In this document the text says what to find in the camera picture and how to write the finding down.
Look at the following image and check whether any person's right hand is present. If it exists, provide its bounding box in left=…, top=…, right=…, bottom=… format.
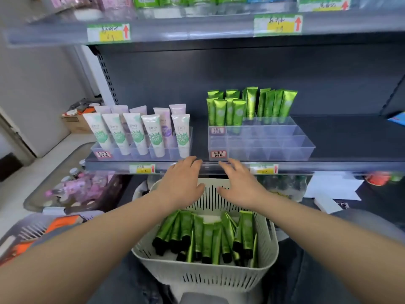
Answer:
left=216, top=158, right=270, bottom=213

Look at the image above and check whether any person's left hand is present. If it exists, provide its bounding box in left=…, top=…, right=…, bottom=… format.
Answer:
left=155, top=156, right=206, bottom=210

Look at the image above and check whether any person's right forearm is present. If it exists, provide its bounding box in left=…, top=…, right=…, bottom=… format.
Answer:
left=258, top=193, right=405, bottom=304

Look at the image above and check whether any person's left forearm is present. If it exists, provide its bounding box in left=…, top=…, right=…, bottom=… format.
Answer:
left=0, top=190, right=166, bottom=304

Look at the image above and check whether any small yellow shelf price tag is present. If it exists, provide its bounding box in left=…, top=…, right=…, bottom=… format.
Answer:
left=129, top=164, right=156, bottom=174
left=250, top=163, right=279, bottom=175

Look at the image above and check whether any white tube green label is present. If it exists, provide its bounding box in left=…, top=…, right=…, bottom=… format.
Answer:
left=102, top=113, right=131, bottom=156
left=141, top=114, right=166, bottom=158
left=171, top=114, right=190, bottom=159
left=83, top=113, right=113, bottom=151
left=123, top=113, right=149, bottom=156

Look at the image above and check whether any clear divided organizer tray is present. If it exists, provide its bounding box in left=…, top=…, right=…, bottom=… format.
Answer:
left=208, top=116, right=316, bottom=162

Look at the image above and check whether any pile of green tubes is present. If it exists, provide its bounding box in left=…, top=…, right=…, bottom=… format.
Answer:
left=152, top=210, right=259, bottom=269

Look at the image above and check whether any clear narrow organizer tray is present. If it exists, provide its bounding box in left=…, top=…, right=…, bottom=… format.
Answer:
left=91, top=126, right=193, bottom=162

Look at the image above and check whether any group of clear bottles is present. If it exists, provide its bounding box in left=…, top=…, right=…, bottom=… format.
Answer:
left=256, top=175, right=308, bottom=202

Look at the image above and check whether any row of standing green tubes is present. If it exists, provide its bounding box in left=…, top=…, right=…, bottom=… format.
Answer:
left=206, top=87, right=298, bottom=127

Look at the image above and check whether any white slotted plastic basket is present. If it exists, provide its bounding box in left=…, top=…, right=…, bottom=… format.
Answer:
left=131, top=178, right=279, bottom=295

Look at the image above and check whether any small white box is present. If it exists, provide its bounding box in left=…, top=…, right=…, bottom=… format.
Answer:
left=313, top=194, right=344, bottom=214

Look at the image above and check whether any white paper sheet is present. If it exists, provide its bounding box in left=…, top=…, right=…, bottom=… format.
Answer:
left=303, top=172, right=365, bottom=202

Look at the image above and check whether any dark bin of pink bottles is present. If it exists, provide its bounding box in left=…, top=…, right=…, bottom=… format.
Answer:
left=24, top=142, right=124, bottom=216

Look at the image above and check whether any dark metal shelf board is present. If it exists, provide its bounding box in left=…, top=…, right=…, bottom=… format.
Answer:
left=85, top=114, right=405, bottom=175

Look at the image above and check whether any brown cardboard box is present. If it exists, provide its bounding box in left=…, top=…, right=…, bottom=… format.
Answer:
left=61, top=113, right=94, bottom=134

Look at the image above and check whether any perforated shelf upright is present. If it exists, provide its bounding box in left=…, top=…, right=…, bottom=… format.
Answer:
left=90, top=46, right=119, bottom=105

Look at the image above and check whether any grey metal shelf board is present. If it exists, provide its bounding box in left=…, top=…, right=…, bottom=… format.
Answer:
left=3, top=8, right=405, bottom=48

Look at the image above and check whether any red orange container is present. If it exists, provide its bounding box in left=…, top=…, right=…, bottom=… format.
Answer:
left=365, top=172, right=392, bottom=187

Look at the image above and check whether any yellow green shelf price tag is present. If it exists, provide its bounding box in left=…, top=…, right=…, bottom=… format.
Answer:
left=87, top=23, right=131, bottom=43
left=254, top=14, right=303, bottom=36
left=297, top=0, right=351, bottom=12

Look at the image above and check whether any blue packet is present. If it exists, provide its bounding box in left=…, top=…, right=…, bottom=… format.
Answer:
left=387, top=111, right=405, bottom=126

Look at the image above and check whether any grey basket with orange packs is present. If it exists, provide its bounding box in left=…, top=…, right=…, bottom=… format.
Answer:
left=0, top=213, right=105, bottom=267

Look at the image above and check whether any row of pink packets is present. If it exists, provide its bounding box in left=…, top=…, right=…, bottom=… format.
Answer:
left=50, top=0, right=133, bottom=10

